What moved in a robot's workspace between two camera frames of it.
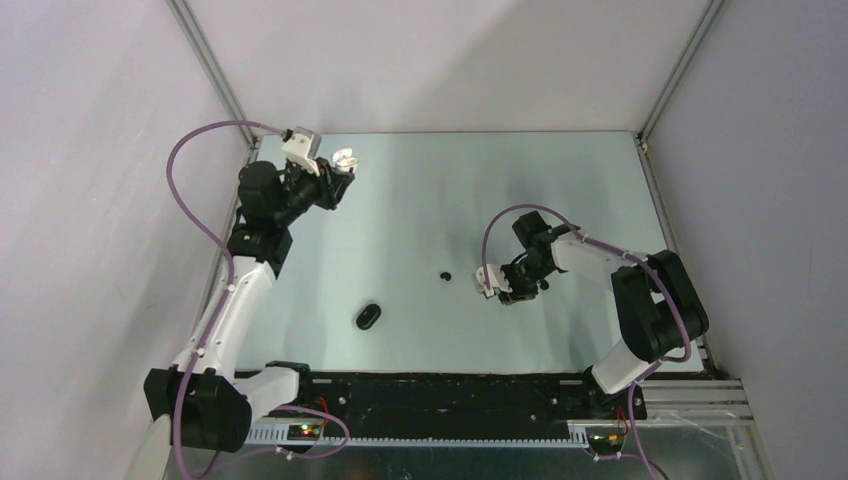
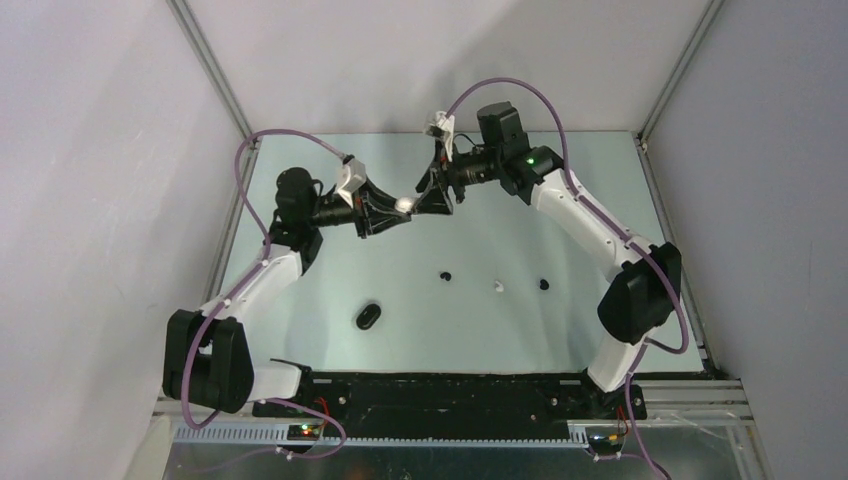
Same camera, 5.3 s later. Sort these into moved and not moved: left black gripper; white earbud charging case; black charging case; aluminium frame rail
Moved: left black gripper; white earbud charging case
Not moved: black charging case; aluminium frame rail
